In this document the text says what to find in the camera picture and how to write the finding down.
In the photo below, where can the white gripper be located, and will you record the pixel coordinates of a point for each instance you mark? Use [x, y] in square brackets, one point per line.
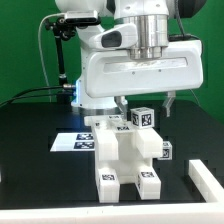
[113, 73]

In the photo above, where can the white U-shaped fence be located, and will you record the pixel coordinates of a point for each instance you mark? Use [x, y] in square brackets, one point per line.
[210, 212]

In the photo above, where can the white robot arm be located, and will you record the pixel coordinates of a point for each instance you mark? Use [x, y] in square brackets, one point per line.
[151, 19]

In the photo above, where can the silver camera on stand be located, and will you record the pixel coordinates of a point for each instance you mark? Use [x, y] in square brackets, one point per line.
[81, 16]

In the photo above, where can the white chair back frame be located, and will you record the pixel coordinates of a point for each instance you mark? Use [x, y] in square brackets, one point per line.
[104, 128]

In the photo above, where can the white base tag plate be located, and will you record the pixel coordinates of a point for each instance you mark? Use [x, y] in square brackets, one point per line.
[74, 142]

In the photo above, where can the white chair seat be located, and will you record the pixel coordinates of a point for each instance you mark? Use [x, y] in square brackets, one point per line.
[128, 163]

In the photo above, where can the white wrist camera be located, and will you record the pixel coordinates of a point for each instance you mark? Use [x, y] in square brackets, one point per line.
[120, 37]

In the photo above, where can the white tagged nut cube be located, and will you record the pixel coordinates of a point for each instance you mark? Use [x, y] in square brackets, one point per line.
[142, 117]
[167, 151]

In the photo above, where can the black camera stand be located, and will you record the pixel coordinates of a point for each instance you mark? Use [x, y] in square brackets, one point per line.
[62, 31]

